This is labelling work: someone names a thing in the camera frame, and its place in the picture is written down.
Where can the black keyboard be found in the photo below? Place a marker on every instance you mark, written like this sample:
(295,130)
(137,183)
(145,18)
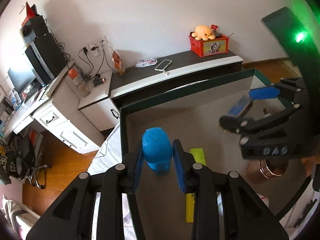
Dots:
(32,88)

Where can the black hair roller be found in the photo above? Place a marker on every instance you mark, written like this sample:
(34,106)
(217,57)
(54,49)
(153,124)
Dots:
(98,81)

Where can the blue plastic tube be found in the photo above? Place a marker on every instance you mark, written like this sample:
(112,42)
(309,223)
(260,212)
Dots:
(157,145)

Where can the crumpled printed packet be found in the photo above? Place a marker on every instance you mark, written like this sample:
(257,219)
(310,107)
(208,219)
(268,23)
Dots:
(146,62)

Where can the white smartphone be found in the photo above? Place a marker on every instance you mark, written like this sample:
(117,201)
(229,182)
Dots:
(163,65)

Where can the small red card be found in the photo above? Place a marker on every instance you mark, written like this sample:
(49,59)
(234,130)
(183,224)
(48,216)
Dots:
(214,26)

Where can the white desk with drawers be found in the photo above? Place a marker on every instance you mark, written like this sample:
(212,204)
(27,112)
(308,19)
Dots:
(62,120)

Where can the white nightstand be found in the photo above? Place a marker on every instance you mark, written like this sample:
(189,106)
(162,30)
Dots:
(100,110)

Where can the black office chair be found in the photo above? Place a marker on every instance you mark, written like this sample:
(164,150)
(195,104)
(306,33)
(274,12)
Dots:
(25,152)

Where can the orange-lid clear bottle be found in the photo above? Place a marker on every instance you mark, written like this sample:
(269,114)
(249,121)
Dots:
(81,85)

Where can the black computer monitor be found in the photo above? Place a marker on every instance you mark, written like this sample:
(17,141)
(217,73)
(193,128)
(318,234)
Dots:
(18,80)

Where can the black-top low cabinet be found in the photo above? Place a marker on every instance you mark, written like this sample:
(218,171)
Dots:
(175,67)

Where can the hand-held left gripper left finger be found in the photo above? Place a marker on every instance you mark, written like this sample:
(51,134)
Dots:
(138,170)

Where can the red cardboard box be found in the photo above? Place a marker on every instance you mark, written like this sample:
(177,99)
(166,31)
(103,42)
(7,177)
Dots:
(31,11)

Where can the blue white box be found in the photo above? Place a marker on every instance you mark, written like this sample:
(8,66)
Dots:
(15,100)

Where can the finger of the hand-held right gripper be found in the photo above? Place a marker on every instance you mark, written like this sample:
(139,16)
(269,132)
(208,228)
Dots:
(263,93)
(232,121)

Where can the orange octopus plush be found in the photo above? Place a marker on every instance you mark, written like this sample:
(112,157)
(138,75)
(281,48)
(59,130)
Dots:
(203,31)

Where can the orange snack bag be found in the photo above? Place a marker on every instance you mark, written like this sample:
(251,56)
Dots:
(118,63)

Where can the pink storage box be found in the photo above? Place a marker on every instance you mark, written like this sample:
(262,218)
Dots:
(200,120)

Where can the red toy crate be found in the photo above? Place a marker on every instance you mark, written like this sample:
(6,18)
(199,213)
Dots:
(197,47)

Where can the grey striped white quilt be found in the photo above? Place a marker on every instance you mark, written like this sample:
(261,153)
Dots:
(110,155)

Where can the person's right hand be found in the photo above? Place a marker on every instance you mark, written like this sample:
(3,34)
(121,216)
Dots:
(310,165)

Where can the white wall outlet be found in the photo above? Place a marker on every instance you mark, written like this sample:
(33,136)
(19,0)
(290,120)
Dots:
(94,47)

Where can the rose gold metal cup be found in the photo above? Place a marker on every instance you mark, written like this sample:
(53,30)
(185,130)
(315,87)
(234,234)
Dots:
(265,172)

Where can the orange book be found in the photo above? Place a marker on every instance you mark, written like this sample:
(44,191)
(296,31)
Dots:
(35,137)

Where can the black computer tower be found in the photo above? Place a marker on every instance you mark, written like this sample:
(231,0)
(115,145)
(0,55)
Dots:
(47,57)

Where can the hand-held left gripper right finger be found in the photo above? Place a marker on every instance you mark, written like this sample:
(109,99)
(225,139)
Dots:
(178,167)

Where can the yellow highlighter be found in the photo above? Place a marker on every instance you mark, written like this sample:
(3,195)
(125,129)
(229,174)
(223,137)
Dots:
(198,156)

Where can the black speaker box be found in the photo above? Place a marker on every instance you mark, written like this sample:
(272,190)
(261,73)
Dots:
(37,25)

